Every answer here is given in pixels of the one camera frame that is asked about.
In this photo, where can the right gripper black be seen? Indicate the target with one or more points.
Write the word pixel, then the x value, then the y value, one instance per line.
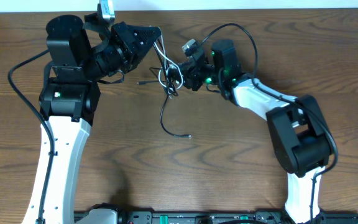
pixel 191 75

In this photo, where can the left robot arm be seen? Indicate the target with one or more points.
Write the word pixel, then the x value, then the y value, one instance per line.
pixel 83 52

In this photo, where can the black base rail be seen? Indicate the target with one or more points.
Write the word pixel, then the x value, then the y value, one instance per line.
pixel 261 216

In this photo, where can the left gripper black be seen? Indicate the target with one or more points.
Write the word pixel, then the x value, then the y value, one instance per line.
pixel 124 42

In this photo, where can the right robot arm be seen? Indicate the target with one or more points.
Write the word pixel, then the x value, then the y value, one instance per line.
pixel 300 137

